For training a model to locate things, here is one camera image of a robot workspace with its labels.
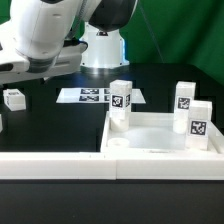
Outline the fiducial marker sheet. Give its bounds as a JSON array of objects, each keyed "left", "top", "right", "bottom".
[{"left": 55, "top": 87, "right": 146, "bottom": 105}]

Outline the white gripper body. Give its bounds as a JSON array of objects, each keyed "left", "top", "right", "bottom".
[{"left": 0, "top": 21, "right": 87, "bottom": 84}]

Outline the white front fence bar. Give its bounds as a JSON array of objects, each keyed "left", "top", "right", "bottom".
[{"left": 0, "top": 153, "right": 224, "bottom": 180}]

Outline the white square table top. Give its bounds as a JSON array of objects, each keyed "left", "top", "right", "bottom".
[{"left": 100, "top": 112, "right": 224, "bottom": 154}]

